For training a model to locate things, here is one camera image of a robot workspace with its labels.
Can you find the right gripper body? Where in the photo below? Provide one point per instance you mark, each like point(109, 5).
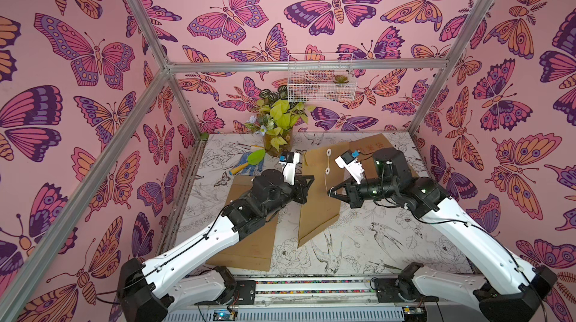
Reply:
point(352, 193)

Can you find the white wire basket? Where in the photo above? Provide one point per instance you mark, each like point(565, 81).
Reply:
point(312, 79)

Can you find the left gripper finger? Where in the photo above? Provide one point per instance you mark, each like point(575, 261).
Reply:
point(305, 180)
point(305, 190)

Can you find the aluminium frame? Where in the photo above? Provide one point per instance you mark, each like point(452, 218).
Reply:
point(28, 279)

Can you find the glass vase with plants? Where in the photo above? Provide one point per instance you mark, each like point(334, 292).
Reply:
point(275, 118)

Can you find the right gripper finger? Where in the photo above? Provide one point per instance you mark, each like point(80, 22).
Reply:
point(341, 197)
point(341, 188)

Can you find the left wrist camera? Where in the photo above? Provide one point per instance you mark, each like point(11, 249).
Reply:
point(289, 161)

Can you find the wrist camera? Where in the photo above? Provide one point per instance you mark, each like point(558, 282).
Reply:
point(289, 161)
point(349, 162)

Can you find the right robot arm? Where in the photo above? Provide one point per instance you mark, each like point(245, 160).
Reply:
point(507, 287)

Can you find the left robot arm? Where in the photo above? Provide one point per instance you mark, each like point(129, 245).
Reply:
point(150, 290)

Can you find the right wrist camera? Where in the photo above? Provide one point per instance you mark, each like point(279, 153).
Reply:
point(349, 162)

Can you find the green item in basket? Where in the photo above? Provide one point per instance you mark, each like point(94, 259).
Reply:
point(340, 79)

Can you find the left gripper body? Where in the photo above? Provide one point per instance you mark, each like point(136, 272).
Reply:
point(295, 192)

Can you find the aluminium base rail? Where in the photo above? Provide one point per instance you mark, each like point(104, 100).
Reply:
point(340, 298)

